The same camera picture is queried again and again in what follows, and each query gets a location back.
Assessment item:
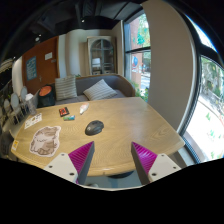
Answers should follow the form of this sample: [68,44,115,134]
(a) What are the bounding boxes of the arched glass display cabinet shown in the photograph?
[87,36,116,75]

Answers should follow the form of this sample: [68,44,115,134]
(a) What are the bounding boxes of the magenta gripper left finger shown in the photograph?
[44,140,96,186]

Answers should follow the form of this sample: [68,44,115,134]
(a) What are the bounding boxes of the round white chair backs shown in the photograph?
[3,86,28,112]

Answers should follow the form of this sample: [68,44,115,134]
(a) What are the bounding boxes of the grey curved sofa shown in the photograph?
[54,74,135,105]

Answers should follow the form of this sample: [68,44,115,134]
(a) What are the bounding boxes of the small yellow sticker card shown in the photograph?
[11,140,19,151]

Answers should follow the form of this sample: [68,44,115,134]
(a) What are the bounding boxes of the cat-shaped mouse pad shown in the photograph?
[29,126,61,157]

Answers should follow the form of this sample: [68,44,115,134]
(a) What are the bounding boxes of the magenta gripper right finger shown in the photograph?
[130,141,182,186]

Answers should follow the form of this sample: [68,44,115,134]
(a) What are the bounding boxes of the left striped cushion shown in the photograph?
[55,75,77,101]

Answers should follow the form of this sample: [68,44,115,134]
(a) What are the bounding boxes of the dark grey computer mouse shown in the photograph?
[85,120,104,136]

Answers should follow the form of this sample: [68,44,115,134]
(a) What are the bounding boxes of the small green card pack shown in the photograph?
[63,115,75,121]

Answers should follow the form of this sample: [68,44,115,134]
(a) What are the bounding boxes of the white printed paper sheet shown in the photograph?
[24,113,42,129]

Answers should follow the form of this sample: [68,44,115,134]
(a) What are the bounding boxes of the white pink plastic bottle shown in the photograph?
[80,103,89,115]

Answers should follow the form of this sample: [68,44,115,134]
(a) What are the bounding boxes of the blue poster on door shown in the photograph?
[26,57,37,81]

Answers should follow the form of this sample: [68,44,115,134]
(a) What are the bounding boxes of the red and black card box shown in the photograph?
[59,107,69,117]

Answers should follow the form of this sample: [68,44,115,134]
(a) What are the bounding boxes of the orange wooden door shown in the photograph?
[22,37,59,94]

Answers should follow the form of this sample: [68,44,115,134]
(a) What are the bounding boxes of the right striped cushion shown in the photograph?
[84,79,117,101]

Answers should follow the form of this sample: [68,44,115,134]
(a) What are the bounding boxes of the striped cushion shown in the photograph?
[55,75,77,101]
[84,79,117,101]

